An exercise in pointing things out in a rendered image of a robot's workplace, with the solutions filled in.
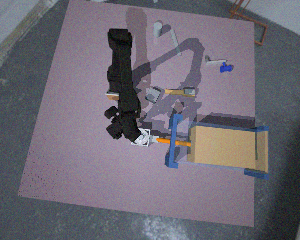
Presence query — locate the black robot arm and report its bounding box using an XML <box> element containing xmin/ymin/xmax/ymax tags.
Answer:
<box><xmin>106</xmin><ymin>28</ymin><xmax>141</xmax><ymax>140</ymax></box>

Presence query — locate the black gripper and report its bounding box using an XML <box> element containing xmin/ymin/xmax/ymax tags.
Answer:
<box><xmin>104</xmin><ymin>106</ymin><xmax>142</xmax><ymax>142</ymax></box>

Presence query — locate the winch handle with blue knob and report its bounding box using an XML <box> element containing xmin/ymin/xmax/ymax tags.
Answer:
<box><xmin>205</xmin><ymin>56</ymin><xmax>232</xmax><ymax>73</ymax></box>

